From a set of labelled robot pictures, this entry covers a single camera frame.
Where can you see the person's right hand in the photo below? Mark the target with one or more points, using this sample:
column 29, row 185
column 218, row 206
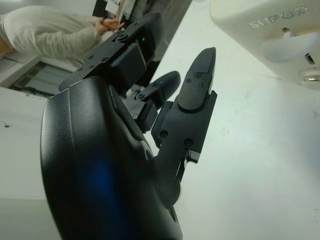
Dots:
column 102, row 28

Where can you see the person's left hand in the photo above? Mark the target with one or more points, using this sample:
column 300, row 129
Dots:
column 112, row 23

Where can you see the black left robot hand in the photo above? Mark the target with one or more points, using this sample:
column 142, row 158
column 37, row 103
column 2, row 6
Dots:
column 100, row 162

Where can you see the white toaster lever knob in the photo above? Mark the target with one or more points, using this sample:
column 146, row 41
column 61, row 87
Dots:
column 287, row 47

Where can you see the person in black trousers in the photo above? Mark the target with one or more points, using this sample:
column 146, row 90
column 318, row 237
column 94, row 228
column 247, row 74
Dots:
column 50, row 32

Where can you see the white two-slot toaster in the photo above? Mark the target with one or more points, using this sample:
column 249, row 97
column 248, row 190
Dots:
column 237, row 20

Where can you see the silver toaster dial knob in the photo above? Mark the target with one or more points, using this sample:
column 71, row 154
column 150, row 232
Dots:
column 311, row 78

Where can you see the grey slatted rack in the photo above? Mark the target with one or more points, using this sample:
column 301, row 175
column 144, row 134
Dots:
column 42, row 77

